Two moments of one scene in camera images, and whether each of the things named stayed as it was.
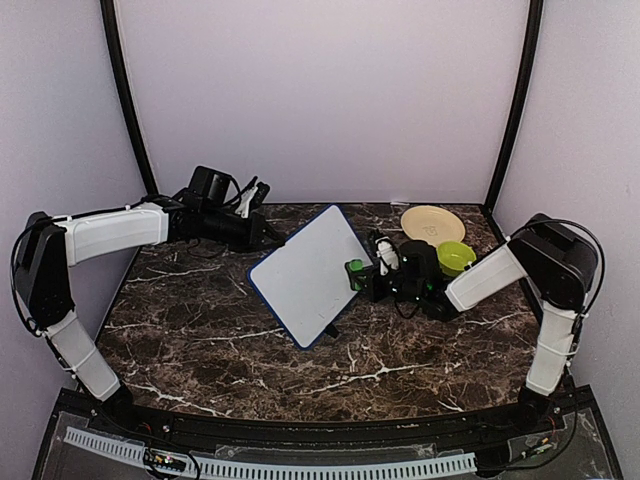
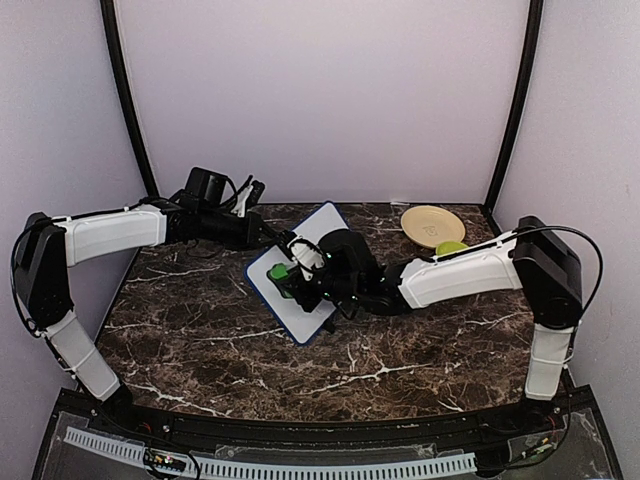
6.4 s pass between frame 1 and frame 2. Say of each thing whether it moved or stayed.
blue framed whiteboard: stayed
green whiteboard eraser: moved
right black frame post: stayed
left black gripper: stayed
